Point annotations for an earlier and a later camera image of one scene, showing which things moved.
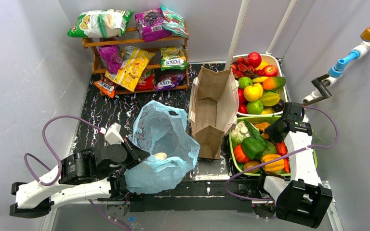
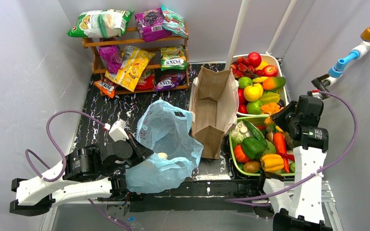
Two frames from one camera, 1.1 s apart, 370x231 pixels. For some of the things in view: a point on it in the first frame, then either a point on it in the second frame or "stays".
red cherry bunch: [243, 69] stays
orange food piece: [262, 126] -> [269, 109]
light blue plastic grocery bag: [161, 131] stays
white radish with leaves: [161, 155] stays
